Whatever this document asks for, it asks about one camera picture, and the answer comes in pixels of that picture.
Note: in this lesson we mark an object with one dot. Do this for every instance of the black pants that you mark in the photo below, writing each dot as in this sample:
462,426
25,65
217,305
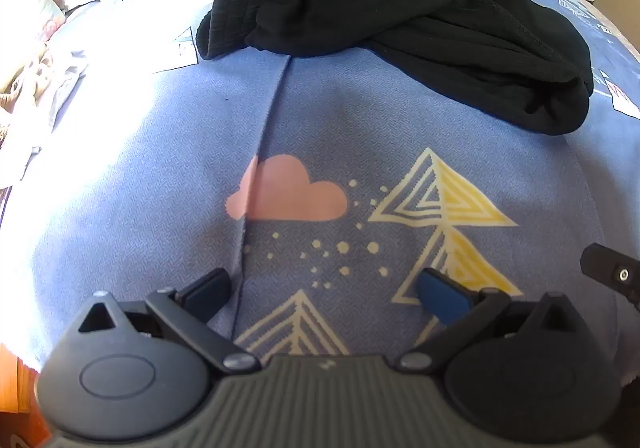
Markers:
400,28

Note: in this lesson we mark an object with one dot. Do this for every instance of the blue printed bedsheet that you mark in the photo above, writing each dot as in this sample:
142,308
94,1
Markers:
150,178

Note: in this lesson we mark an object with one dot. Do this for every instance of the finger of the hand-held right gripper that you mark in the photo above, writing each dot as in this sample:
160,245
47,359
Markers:
612,270

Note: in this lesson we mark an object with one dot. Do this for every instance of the beige patterned cloth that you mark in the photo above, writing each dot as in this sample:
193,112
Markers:
30,78

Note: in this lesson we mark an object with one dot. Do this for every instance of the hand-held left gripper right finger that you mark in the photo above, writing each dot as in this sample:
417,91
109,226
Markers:
442,300

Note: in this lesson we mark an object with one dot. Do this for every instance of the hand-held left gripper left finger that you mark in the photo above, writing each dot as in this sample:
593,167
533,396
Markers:
207,290

